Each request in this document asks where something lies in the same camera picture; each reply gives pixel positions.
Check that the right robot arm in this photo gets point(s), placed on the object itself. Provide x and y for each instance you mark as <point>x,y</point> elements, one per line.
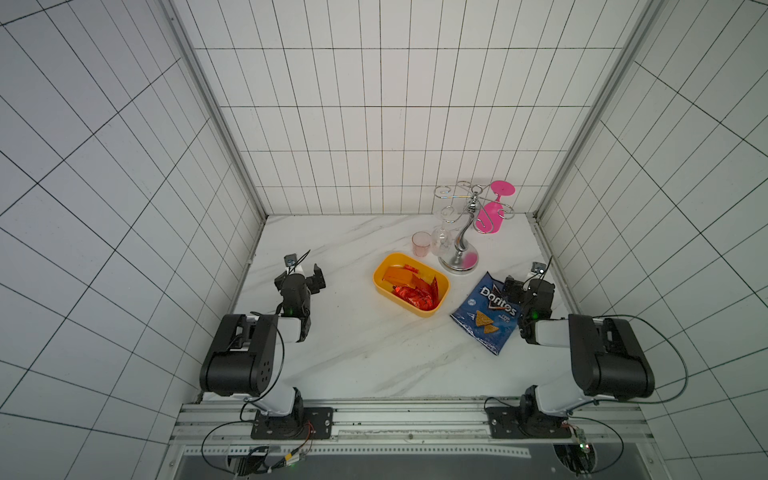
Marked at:
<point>606,363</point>

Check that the pink wine glass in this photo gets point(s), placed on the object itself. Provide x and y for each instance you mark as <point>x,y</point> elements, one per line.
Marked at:
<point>494,212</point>

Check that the clear wine glass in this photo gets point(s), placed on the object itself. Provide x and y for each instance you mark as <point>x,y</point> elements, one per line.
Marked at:
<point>442,238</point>

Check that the blue Doritos chip bag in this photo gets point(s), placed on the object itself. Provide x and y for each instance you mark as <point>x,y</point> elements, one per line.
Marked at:
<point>488,314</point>

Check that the silver glass holder stand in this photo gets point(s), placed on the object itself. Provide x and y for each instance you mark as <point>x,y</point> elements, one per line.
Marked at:
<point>464,257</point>

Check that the clear pink cup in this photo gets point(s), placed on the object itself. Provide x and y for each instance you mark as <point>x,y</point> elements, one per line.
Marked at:
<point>421,243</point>

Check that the red tea bag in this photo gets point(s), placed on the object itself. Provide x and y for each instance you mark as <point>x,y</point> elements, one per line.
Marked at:
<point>421,299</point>
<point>434,294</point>

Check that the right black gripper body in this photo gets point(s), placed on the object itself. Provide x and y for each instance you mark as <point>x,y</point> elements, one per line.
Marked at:
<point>516,289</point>

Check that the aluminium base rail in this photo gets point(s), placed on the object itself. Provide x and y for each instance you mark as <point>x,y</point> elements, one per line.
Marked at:
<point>407,426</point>

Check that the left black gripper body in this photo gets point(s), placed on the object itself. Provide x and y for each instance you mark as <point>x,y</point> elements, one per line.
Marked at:
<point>307,300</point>

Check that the yellow plastic storage box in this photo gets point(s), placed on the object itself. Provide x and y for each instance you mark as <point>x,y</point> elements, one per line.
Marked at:
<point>426,274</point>

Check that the orange tea bag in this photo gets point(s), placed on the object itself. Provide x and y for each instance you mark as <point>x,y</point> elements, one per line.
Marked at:
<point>399,276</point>

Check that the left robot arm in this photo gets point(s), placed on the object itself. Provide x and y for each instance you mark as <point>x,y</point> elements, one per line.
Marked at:
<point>247,355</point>

